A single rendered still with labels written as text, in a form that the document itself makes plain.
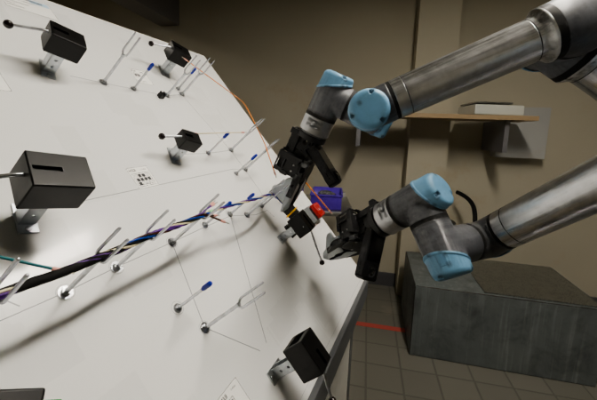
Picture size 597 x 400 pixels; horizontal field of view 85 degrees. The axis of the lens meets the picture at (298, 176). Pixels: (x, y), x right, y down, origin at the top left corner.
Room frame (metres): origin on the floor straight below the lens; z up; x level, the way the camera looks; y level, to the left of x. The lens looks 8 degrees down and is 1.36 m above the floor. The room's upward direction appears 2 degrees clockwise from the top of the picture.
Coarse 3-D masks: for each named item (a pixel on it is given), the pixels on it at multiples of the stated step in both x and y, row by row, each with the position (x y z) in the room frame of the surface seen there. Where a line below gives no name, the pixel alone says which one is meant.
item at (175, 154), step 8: (160, 136) 0.68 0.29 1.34; (168, 136) 0.69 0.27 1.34; (176, 136) 0.70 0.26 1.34; (184, 136) 0.71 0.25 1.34; (192, 136) 0.73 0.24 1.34; (176, 144) 0.73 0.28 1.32; (184, 144) 0.71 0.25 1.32; (192, 144) 0.72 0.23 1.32; (200, 144) 0.73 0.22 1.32; (168, 152) 0.74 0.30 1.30; (176, 152) 0.73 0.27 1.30; (184, 152) 0.74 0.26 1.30; (176, 160) 0.74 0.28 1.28
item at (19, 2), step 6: (6, 0) 0.69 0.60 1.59; (12, 0) 0.71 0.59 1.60; (18, 0) 0.72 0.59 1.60; (24, 0) 0.74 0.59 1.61; (30, 0) 0.75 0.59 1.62; (12, 6) 0.69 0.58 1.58; (18, 6) 0.71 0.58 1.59; (24, 6) 0.72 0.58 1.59; (30, 6) 0.74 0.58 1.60; (36, 6) 0.75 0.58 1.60; (42, 6) 0.77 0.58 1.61; (48, 6) 0.78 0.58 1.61; (36, 12) 0.74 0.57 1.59; (42, 12) 0.75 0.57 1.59; (48, 12) 0.77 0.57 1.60; (54, 18) 0.77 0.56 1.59
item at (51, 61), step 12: (12, 24) 0.56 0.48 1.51; (48, 24) 0.60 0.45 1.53; (48, 36) 0.59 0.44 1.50; (60, 36) 0.59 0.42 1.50; (72, 36) 0.62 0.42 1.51; (48, 48) 0.60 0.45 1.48; (60, 48) 0.61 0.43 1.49; (72, 48) 0.61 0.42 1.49; (84, 48) 0.62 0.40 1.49; (48, 60) 0.62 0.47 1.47; (60, 60) 0.63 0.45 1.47; (72, 60) 0.63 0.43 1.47; (48, 72) 0.64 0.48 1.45
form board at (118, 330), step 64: (0, 0) 0.68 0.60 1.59; (0, 64) 0.57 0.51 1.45; (64, 64) 0.69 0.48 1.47; (128, 64) 0.87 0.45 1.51; (0, 128) 0.49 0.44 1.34; (64, 128) 0.57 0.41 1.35; (128, 128) 0.70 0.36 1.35; (192, 128) 0.89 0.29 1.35; (256, 128) 1.23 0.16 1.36; (0, 192) 0.42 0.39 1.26; (128, 192) 0.58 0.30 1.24; (192, 192) 0.71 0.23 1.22; (256, 192) 0.91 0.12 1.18; (64, 256) 0.42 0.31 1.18; (192, 256) 0.58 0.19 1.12; (256, 256) 0.72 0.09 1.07; (0, 320) 0.33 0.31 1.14; (64, 320) 0.37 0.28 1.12; (128, 320) 0.42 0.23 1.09; (192, 320) 0.49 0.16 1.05; (256, 320) 0.58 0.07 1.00; (320, 320) 0.73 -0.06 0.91; (0, 384) 0.29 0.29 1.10; (64, 384) 0.32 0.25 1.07; (128, 384) 0.37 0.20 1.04; (192, 384) 0.42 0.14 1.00; (256, 384) 0.49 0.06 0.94
